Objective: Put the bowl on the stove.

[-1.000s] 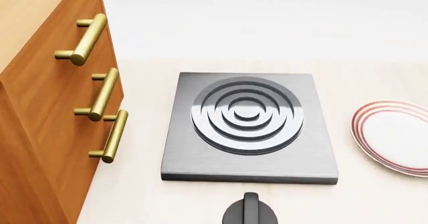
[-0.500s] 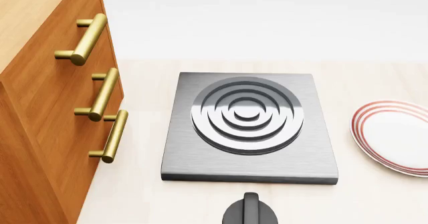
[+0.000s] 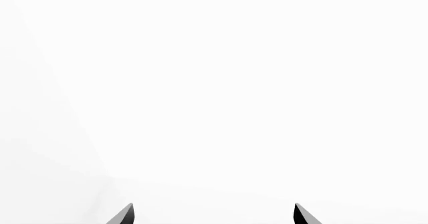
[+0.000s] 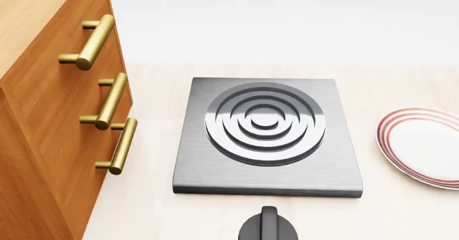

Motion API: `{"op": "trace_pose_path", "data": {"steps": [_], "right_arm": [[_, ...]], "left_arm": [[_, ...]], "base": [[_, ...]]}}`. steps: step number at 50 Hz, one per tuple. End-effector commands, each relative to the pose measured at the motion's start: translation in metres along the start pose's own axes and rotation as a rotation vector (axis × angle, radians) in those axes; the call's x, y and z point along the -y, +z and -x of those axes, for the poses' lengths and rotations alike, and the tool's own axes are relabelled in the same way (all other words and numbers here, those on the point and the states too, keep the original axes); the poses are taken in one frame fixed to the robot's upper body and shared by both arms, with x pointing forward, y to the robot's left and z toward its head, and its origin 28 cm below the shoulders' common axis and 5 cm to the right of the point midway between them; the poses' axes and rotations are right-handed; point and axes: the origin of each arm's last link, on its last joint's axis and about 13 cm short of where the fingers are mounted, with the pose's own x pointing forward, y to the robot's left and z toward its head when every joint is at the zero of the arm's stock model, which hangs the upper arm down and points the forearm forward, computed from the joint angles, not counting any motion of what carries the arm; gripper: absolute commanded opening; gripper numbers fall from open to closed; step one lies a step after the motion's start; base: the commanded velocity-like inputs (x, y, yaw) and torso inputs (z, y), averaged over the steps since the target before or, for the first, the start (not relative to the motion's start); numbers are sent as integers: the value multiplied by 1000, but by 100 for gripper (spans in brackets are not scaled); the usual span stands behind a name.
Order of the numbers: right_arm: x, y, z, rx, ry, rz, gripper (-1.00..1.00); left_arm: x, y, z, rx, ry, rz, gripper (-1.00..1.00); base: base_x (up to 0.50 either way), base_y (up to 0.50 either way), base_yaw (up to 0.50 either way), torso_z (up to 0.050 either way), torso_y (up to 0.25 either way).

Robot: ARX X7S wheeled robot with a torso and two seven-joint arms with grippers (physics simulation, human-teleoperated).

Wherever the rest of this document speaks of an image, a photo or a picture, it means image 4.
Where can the silver stove plate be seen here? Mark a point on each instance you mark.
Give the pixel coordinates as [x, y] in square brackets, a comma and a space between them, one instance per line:
[265, 132]

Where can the dark grey stove knob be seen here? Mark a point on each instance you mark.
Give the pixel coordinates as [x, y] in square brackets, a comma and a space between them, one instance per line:
[268, 224]

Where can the wooden drawer cabinet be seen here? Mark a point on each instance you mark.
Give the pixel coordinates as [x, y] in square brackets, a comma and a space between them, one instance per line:
[43, 111]

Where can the white plate with red rings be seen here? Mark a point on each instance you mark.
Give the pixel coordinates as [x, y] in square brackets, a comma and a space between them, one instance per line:
[423, 148]

